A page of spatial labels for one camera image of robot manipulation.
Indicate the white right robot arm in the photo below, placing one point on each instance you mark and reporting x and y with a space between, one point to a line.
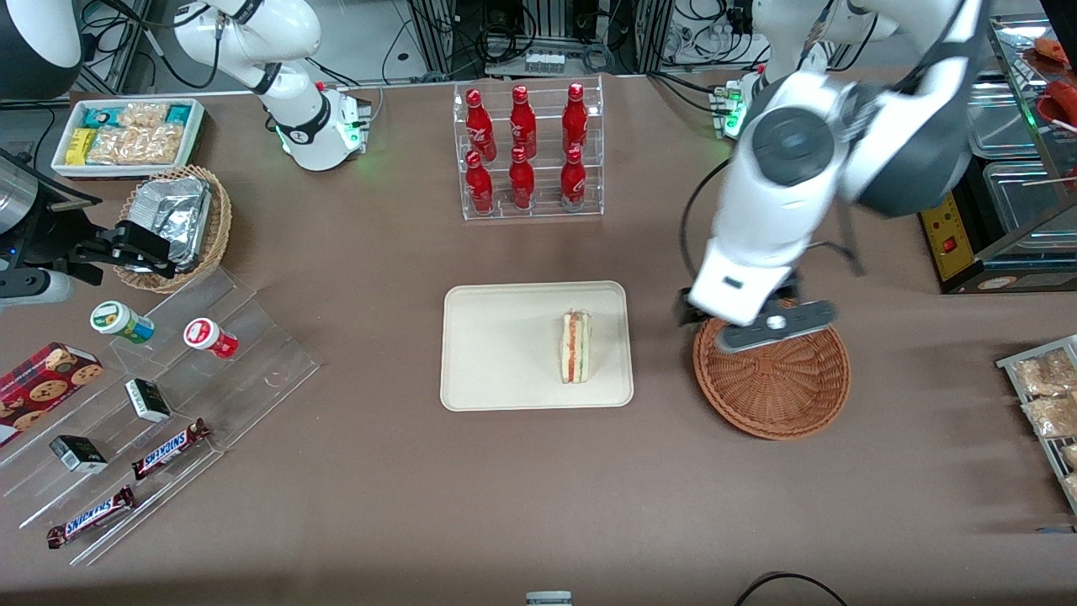
294 93

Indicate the red cookie box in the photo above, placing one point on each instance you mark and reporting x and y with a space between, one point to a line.
42 387

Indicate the red soda bottle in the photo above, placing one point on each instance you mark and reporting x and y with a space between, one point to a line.
522 183
575 122
522 124
573 182
480 187
480 126

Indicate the small black box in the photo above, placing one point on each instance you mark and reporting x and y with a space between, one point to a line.
80 454
148 400

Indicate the black food warmer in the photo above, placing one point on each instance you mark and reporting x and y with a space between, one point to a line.
951 248

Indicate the light wicker basket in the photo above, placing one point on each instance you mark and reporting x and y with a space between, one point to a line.
220 223

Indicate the clear acrylic stepped display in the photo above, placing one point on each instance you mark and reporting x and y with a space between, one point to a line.
252 370

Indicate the teal snack pack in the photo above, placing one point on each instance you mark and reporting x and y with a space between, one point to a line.
101 116
178 113

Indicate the yellow snack pack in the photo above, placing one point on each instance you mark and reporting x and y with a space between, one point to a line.
80 146

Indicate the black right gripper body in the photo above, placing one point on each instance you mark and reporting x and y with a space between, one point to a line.
44 241

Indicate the clear acrylic bottle rack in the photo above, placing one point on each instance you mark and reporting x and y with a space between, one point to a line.
547 210

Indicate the beige rectangular tray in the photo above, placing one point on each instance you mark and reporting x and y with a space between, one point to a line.
496 345

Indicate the white power strip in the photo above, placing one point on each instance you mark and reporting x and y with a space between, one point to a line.
545 61

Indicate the green lid cup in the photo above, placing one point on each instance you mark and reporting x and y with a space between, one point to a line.
118 321

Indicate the red lid cup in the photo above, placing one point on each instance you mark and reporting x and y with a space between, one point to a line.
208 337

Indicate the clear snack bag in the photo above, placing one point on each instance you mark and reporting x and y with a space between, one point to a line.
1042 376
1053 415
1071 456

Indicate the white snack bin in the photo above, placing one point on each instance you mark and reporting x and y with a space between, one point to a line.
63 164

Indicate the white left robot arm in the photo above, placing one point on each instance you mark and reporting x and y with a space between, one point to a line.
774 219

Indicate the small grey object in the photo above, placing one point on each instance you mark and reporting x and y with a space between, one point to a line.
549 598

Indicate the silver foil pack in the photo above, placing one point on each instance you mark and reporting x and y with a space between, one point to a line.
185 236
172 192

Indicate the brown wicker basket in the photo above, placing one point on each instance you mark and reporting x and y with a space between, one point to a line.
774 391

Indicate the Snickers bar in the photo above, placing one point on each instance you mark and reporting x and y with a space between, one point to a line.
168 450
92 516

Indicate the clear rice cracker bag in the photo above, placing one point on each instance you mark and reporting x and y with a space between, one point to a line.
139 147
145 114

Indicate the triangular sandwich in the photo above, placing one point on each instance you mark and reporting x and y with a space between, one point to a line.
575 349

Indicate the steel warmer pan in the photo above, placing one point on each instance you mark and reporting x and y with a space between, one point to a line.
1005 118
1022 198

